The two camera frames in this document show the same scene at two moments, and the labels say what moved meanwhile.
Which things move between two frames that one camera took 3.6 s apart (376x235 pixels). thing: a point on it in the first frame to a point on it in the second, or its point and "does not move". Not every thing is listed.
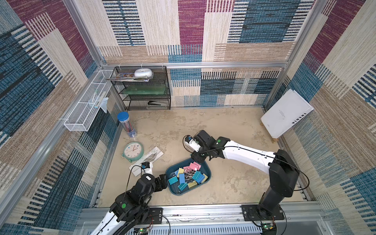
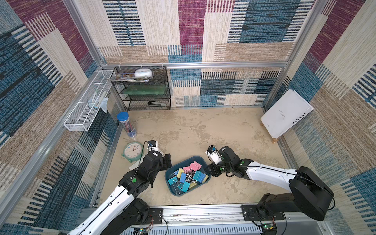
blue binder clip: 181,178 does not move
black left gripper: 158,187 to 165,161
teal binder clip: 173,180 does not move
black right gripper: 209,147 to 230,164
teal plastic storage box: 186,176 does not move
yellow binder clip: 205,179 does not move
